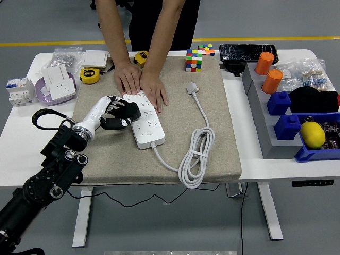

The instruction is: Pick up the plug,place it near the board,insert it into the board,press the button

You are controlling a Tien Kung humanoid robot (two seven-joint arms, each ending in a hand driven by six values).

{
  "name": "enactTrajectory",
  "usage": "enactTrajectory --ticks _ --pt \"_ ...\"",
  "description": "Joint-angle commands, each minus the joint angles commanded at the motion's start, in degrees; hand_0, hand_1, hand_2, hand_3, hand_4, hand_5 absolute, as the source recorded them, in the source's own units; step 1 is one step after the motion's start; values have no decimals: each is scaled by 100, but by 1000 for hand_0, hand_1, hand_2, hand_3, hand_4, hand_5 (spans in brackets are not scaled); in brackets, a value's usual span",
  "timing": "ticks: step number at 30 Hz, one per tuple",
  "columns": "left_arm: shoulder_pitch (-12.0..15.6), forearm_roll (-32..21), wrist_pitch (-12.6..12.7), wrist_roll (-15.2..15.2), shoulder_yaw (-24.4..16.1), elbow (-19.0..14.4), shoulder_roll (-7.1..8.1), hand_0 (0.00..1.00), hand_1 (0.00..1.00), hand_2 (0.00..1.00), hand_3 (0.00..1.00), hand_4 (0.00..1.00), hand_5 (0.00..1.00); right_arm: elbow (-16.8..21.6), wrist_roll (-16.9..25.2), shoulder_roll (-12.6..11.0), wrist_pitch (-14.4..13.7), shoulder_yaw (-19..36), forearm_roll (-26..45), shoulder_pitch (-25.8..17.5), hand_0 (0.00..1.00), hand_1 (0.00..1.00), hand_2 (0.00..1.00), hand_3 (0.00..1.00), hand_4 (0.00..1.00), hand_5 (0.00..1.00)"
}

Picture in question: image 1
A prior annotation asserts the clear bag of small parts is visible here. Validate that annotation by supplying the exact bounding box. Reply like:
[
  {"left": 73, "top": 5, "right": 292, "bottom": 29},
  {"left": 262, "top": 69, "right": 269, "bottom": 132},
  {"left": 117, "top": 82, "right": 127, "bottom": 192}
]
[{"left": 275, "top": 63, "right": 305, "bottom": 93}]

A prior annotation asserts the person's left hand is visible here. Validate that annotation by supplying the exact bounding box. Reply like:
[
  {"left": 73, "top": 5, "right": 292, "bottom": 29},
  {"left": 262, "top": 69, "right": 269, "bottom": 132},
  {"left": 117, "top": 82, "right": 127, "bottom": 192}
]
[{"left": 139, "top": 71, "right": 169, "bottom": 114}]

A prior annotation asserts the small Rubik's cube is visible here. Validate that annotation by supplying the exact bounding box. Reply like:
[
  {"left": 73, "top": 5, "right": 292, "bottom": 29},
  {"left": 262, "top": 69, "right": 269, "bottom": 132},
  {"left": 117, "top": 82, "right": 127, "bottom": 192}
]
[{"left": 198, "top": 44, "right": 216, "bottom": 57}]

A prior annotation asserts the white table leg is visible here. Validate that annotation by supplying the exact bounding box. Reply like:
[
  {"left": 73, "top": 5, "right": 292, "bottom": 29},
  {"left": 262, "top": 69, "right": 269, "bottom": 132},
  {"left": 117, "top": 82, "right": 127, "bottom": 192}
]
[
  {"left": 257, "top": 182, "right": 284, "bottom": 241},
  {"left": 72, "top": 185, "right": 94, "bottom": 248}
]

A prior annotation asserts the person's body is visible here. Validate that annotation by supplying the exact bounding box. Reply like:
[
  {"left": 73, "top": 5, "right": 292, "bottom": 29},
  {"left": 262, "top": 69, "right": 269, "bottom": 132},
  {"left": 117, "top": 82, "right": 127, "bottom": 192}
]
[{"left": 128, "top": 0, "right": 201, "bottom": 53}]

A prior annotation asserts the orange cylinder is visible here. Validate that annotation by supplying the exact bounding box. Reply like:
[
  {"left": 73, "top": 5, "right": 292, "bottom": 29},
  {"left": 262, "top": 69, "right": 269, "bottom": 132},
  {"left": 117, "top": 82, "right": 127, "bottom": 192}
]
[
  {"left": 261, "top": 69, "right": 284, "bottom": 95},
  {"left": 254, "top": 52, "right": 275, "bottom": 76}
]

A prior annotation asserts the black plastic-wrapped tray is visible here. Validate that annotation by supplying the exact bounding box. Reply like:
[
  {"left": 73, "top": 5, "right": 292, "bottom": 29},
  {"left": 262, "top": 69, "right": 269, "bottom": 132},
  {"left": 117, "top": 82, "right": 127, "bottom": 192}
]
[{"left": 219, "top": 44, "right": 279, "bottom": 65}]

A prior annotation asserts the blue block with knob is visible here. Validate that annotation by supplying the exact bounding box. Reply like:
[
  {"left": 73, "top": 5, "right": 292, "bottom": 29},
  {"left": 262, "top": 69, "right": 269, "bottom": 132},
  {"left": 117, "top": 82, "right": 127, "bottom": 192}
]
[
  {"left": 273, "top": 114, "right": 302, "bottom": 141},
  {"left": 266, "top": 91, "right": 292, "bottom": 116}
]

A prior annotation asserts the black lanyard strap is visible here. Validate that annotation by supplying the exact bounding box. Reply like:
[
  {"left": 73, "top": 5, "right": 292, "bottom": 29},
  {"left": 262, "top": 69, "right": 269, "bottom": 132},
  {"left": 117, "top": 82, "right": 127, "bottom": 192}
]
[{"left": 101, "top": 61, "right": 116, "bottom": 75}]

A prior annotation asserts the white circuit breaker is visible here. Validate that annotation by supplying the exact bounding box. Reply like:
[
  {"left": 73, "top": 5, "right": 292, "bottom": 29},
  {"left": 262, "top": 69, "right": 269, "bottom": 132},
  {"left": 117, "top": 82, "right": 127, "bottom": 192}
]
[{"left": 5, "top": 77, "right": 36, "bottom": 106}]

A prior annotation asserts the person's right hand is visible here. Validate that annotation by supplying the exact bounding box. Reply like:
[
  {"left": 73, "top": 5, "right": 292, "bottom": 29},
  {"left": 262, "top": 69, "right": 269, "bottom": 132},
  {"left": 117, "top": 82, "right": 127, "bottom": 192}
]
[{"left": 114, "top": 61, "right": 143, "bottom": 96}]

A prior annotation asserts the yellow tape measure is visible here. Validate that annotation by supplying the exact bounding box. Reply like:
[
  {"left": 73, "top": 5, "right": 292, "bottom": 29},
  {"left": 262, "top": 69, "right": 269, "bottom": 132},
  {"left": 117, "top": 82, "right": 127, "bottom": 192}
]
[
  {"left": 133, "top": 50, "right": 149, "bottom": 69},
  {"left": 79, "top": 67, "right": 101, "bottom": 85}
]

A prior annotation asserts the grey stepped block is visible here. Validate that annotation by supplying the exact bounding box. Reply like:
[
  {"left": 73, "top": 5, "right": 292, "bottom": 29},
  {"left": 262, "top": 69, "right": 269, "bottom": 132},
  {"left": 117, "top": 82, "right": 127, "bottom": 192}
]
[{"left": 241, "top": 63, "right": 305, "bottom": 160}]

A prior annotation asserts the black office chair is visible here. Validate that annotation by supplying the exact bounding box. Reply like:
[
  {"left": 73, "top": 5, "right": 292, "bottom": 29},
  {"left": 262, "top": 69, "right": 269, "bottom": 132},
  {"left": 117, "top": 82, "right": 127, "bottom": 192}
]
[{"left": 90, "top": 0, "right": 103, "bottom": 29}]

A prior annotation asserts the white power strip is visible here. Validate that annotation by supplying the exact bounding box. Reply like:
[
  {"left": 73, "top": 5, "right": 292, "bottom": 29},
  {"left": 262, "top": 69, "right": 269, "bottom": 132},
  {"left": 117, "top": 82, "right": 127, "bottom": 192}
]
[{"left": 123, "top": 89, "right": 166, "bottom": 150}]

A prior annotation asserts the beige fabric mat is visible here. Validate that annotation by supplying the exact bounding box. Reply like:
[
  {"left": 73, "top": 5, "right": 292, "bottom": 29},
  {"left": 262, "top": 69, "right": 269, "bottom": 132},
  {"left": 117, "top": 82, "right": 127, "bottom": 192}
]
[{"left": 67, "top": 55, "right": 242, "bottom": 186}]

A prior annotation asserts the black cloth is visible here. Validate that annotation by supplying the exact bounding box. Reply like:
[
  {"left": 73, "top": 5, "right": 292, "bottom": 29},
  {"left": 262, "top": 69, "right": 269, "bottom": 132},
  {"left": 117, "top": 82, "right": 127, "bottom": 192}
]
[{"left": 288, "top": 86, "right": 340, "bottom": 114}]

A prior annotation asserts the clear bag of resistors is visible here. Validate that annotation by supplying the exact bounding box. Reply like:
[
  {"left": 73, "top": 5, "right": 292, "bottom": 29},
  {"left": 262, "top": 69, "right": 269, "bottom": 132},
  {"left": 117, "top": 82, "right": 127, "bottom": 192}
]
[{"left": 301, "top": 58, "right": 336, "bottom": 92}]

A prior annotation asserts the grey metal bracket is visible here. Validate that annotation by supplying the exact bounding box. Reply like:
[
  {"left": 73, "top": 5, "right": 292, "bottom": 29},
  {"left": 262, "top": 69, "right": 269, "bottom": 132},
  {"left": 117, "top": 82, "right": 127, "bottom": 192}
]
[{"left": 225, "top": 182, "right": 248, "bottom": 198}]

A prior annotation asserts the white power cord with plug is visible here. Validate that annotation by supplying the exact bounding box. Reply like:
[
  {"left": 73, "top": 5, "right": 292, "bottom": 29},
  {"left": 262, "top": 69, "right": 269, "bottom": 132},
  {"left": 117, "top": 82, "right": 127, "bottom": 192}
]
[{"left": 150, "top": 81, "right": 215, "bottom": 189}]

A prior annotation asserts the yellow lemon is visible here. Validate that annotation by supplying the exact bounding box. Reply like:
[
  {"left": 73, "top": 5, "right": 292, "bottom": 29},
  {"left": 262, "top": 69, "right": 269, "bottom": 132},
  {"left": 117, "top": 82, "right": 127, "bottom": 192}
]
[{"left": 300, "top": 121, "right": 326, "bottom": 150}]

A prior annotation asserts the blue plastic bin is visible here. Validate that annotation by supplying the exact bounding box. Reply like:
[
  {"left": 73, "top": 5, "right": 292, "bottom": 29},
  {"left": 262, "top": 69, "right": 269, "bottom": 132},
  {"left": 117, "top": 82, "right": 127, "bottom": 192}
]
[{"left": 294, "top": 112, "right": 340, "bottom": 163}]

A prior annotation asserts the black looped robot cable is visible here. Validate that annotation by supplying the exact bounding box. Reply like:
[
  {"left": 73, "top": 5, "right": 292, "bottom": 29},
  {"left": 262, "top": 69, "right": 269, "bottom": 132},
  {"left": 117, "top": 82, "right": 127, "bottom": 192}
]
[{"left": 15, "top": 247, "right": 45, "bottom": 255}]

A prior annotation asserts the white switch plate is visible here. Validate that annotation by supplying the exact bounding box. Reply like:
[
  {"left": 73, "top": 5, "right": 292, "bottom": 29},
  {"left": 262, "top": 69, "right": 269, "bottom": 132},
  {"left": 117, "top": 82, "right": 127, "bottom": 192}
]
[{"left": 42, "top": 64, "right": 71, "bottom": 91}]

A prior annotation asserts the white wall socket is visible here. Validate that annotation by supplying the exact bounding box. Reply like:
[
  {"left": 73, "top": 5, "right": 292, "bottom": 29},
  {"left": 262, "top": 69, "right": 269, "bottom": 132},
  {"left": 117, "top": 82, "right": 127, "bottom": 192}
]
[{"left": 49, "top": 78, "right": 78, "bottom": 101}]

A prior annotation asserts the clear bag of screws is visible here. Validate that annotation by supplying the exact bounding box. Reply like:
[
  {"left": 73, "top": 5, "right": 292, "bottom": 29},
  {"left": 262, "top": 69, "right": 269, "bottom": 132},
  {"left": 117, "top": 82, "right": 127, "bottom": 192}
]
[{"left": 35, "top": 47, "right": 84, "bottom": 75}]

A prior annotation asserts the thin black plug cord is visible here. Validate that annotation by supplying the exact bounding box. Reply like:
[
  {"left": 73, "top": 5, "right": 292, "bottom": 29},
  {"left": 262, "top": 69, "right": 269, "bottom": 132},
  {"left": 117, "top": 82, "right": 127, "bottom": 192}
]
[{"left": 66, "top": 183, "right": 222, "bottom": 208}]

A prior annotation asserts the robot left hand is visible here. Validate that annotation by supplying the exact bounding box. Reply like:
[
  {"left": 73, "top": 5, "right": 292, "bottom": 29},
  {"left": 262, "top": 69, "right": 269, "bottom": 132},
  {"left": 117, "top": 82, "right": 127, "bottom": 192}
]
[{"left": 76, "top": 95, "right": 133, "bottom": 138}]

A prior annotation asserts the purple bowl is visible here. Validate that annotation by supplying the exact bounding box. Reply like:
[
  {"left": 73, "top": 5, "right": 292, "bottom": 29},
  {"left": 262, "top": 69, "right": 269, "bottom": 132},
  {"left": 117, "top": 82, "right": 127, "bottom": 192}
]
[{"left": 34, "top": 72, "right": 78, "bottom": 106}]

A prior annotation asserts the black table control panel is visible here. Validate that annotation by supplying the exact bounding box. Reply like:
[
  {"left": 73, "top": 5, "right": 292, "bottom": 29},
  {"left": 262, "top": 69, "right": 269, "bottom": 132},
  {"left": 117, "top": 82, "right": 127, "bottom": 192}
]
[{"left": 292, "top": 180, "right": 335, "bottom": 188}]

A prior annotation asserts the black hanging cable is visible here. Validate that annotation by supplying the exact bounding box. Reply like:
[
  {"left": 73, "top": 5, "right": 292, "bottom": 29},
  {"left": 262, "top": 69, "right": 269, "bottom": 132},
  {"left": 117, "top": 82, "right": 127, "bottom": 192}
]
[{"left": 240, "top": 182, "right": 249, "bottom": 255}]

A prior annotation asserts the white wall switch box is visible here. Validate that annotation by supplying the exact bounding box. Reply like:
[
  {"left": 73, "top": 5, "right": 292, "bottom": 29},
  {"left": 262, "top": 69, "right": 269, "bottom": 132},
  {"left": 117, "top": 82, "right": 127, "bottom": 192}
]
[{"left": 80, "top": 50, "right": 109, "bottom": 68}]

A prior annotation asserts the black plug adapter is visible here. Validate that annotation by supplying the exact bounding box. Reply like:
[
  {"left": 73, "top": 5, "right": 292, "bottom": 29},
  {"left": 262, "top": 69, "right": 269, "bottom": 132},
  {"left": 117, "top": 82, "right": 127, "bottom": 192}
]
[{"left": 116, "top": 100, "right": 142, "bottom": 123}]

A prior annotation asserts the large Rubik's cube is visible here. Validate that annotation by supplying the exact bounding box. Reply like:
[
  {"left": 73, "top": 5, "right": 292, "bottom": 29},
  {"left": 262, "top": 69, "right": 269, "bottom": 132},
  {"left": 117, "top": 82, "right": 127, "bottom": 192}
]
[{"left": 185, "top": 49, "right": 203, "bottom": 72}]

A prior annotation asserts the bag of dark components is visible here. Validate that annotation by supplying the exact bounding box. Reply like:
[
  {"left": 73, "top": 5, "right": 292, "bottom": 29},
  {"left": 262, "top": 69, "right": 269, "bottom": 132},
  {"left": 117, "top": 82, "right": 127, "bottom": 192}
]
[{"left": 320, "top": 121, "right": 340, "bottom": 151}]

